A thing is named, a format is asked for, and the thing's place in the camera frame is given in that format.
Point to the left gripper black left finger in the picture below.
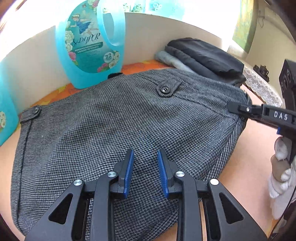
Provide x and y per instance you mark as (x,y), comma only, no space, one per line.
(83,202)

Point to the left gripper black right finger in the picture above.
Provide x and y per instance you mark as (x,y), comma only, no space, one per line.
(205,206)

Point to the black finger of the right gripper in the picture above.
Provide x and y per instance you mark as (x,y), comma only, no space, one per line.
(265,114)

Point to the grey tweed short pants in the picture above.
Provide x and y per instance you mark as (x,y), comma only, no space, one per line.
(84,135)

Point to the white gloved right hand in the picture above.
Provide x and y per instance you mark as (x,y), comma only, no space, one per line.
(281,183)

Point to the white lace cloth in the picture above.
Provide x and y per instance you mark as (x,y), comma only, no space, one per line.
(263,90)

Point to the dark grey folded garment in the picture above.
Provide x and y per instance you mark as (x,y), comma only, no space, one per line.
(215,64)

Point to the black folded garment top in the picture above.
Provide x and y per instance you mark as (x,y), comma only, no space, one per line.
(190,44)

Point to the left blue detergent jug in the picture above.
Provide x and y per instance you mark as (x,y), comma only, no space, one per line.
(9,115)

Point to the blue detergent jug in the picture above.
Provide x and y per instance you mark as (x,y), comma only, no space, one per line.
(90,40)
(9,115)

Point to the light grey folded garment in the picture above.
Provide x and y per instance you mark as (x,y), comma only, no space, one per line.
(166,58)

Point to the middle blue detergent jug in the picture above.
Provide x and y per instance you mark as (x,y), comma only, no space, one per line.
(90,40)

